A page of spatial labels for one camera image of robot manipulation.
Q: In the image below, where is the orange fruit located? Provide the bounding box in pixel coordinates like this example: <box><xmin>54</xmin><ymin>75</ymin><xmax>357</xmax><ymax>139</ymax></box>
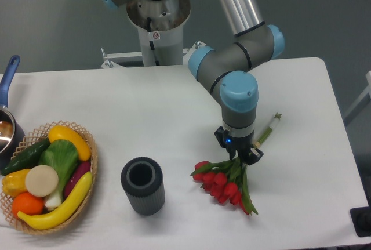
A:
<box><xmin>12</xmin><ymin>192</ymin><xmax>44</xmax><ymax>218</ymax></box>

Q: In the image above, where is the green cucumber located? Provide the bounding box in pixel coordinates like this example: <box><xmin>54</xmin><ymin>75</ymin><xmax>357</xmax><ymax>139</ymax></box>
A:
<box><xmin>1</xmin><ymin>139</ymin><xmax>50</xmax><ymax>176</ymax></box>

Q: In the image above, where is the purple sweet potato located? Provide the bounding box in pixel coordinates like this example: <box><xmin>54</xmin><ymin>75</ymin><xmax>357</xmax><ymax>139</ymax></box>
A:
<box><xmin>63</xmin><ymin>161</ymin><xmax>91</xmax><ymax>199</ymax></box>

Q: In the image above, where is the beige round disc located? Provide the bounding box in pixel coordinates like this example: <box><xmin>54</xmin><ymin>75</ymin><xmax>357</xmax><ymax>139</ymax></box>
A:
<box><xmin>25</xmin><ymin>165</ymin><xmax>59</xmax><ymax>197</ymax></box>

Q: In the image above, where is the black device at edge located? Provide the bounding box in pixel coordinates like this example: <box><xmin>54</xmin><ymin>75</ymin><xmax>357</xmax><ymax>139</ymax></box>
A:
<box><xmin>350</xmin><ymin>206</ymin><xmax>370</xmax><ymax>237</ymax></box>

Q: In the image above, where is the white frame at right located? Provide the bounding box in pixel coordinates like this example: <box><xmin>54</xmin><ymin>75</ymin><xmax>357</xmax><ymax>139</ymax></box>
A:
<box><xmin>343</xmin><ymin>71</ymin><xmax>370</xmax><ymax>127</ymax></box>

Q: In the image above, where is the yellow banana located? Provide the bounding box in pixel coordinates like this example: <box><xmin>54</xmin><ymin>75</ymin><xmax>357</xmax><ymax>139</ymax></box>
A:
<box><xmin>17</xmin><ymin>172</ymin><xmax>93</xmax><ymax>230</ymax></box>

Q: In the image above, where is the woven wicker basket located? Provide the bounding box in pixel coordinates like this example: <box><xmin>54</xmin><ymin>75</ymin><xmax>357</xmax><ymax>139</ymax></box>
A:
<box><xmin>1</xmin><ymin>121</ymin><xmax>97</xmax><ymax>235</ymax></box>

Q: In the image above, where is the yellow bell pepper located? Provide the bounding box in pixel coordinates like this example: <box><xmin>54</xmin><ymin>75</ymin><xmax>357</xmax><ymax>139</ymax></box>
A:
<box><xmin>2</xmin><ymin>169</ymin><xmax>31</xmax><ymax>198</ymax></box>

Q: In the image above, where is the green bok choy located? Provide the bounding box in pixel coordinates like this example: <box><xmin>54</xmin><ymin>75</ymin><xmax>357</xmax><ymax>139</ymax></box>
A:
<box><xmin>38</xmin><ymin>140</ymin><xmax>78</xmax><ymax>211</ymax></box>

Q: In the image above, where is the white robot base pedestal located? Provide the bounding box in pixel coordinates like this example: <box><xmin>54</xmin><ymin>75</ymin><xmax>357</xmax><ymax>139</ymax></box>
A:
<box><xmin>126</xmin><ymin>0</ymin><xmax>191</xmax><ymax>67</ymax></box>

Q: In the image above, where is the white metal mounting bracket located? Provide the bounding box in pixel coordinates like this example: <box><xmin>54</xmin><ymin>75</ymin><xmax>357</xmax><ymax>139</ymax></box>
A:
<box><xmin>100</xmin><ymin>41</ymin><xmax>206</xmax><ymax>69</ymax></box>

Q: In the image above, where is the blue handled saucepan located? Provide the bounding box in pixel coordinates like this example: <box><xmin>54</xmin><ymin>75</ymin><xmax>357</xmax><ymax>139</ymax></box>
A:
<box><xmin>1</xmin><ymin>55</ymin><xmax>25</xmax><ymax>169</ymax></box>

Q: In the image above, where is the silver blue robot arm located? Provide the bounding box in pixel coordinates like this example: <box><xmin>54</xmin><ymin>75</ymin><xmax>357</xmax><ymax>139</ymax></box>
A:
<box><xmin>103</xmin><ymin>0</ymin><xmax>285</xmax><ymax>165</ymax></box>

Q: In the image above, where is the red tulip bouquet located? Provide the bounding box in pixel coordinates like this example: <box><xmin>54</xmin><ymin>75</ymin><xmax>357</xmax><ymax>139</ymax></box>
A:
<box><xmin>190</xmin><ymin>112</ymin><xmax>283</xmax><ymax>216</ymax></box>

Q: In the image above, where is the dark grey ribbed vase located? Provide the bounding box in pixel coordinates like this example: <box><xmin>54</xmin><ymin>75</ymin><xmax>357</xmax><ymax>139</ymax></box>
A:
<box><xmin>121</xmin><ymin>157</ymin><xmax>165</xmax><ymax>216</ymax></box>

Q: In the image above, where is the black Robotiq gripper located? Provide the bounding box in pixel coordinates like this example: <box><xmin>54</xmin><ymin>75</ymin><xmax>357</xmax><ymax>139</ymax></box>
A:
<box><xmin>214</xmin><ymin>126</ymin><xmax>264</xmax><ymax>165</ymax></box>

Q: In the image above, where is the yellow squash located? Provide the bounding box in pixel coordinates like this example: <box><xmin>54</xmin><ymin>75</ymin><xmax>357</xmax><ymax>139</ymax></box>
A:
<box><xmin>48</xmin><ymin>125</ymin><xmax>92</xmax><ymax>161</ymax></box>

